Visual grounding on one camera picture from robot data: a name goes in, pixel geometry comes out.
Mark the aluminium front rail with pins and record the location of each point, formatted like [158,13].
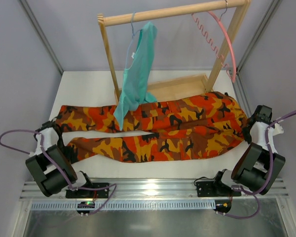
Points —
[127,189]

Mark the wooden clothes rack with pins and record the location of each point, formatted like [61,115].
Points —
[185,86]

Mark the aluminium rail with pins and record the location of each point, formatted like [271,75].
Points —
[242,96]
[127,189]

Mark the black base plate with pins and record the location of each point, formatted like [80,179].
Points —
[94,190]
[206,189]

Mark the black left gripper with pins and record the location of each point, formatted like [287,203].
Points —
[58,132]

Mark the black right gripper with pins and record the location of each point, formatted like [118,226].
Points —
[248,127]

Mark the slotted cable duct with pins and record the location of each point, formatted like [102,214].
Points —
[113,205]

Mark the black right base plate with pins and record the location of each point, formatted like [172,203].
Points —
[206,189]

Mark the teal t-shirt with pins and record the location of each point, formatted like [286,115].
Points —
[138,65]

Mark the controller board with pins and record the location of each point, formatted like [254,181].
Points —
[223,207]
[85,207]

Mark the left controller board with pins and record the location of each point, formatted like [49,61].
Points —
[85,207]

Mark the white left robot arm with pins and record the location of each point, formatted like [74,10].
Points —
[50,165]

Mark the blue wire hanger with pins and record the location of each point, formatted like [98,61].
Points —
[132,34]

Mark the aluminium right side rail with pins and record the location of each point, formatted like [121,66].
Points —
[242,96]

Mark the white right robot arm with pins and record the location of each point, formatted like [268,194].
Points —
[260,164]

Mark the right controller board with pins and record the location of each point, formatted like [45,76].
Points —
[223,207]

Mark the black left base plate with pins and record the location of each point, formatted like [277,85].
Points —
[94,190]

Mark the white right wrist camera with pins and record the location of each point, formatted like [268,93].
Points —
[278,129]

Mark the orange camouflage trousers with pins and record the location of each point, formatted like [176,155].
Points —
[197,127]

